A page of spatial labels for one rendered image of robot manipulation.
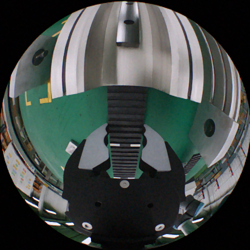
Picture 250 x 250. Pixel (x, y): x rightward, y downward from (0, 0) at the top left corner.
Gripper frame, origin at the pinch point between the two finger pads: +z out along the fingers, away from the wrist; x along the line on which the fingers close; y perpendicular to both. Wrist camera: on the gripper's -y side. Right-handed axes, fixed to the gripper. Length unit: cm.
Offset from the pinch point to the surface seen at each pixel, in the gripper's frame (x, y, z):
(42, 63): -14.1, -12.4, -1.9
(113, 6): -2.1, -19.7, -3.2
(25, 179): -284, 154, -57
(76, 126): -9.5, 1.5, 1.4
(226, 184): 733, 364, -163
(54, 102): -14.0, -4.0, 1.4
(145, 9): 2.1, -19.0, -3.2
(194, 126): 14.0, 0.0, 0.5
